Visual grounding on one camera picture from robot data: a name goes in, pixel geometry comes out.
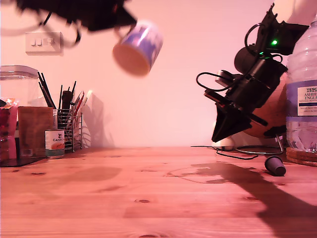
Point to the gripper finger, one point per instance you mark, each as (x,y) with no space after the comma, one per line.
(126,16)
(111,24)

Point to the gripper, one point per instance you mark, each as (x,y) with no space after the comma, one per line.
(245,99)

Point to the white mug with blue print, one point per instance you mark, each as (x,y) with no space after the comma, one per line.
(141,49)

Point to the dark coffee capsule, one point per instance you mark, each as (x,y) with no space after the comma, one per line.
(275,167)

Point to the white two-ball figure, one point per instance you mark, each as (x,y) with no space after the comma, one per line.
(226,143)

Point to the cork globe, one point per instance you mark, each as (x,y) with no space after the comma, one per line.
(272,116)

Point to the metal globe stand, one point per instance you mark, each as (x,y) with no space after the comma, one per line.
(280,143)

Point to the white-tipped brush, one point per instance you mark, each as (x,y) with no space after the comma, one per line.
(89,95)

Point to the slim black stick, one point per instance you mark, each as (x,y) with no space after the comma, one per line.
(73,94)

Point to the red pencil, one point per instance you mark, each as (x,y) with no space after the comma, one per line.
(80,101)

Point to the black chopstick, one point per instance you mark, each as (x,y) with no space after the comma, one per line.
(47,87)
(44,87)
(45,95)

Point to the large plastic water bottle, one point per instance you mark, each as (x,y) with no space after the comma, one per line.
(304,74)

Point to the glass jar with metal lid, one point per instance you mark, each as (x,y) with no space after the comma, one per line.
(15,85)

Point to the brown cardboard box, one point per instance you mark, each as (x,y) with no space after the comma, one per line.
(34,130)

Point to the small tin can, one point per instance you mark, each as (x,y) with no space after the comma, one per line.
(55,145)

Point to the pink packet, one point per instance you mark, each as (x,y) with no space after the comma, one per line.
(7,129)

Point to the black flat stand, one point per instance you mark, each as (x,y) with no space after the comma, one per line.
(17,162)

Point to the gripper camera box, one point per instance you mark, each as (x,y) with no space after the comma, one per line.
(225,77)

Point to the white wall switch plate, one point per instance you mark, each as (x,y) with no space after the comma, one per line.
(34,49)

